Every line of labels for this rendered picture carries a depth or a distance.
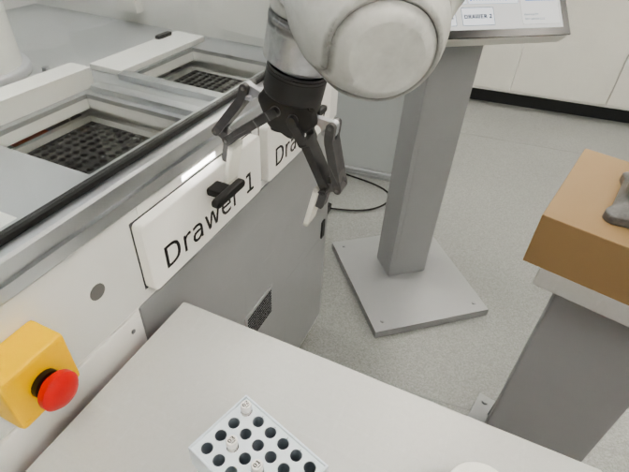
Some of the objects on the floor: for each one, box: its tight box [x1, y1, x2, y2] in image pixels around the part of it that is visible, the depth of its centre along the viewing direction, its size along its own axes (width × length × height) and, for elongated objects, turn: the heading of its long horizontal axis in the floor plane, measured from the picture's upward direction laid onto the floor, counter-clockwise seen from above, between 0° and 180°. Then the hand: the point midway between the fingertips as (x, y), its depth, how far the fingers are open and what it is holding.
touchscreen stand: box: [331, 45, 489, 338], centre depth 154 cm, size 50×45×102 cm
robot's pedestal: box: [468, 267, 629, 462], centre depth 106 cm, size 30×30×76 cm
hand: (270, 195), depth 68 cm, fingers open, 13 cm apart
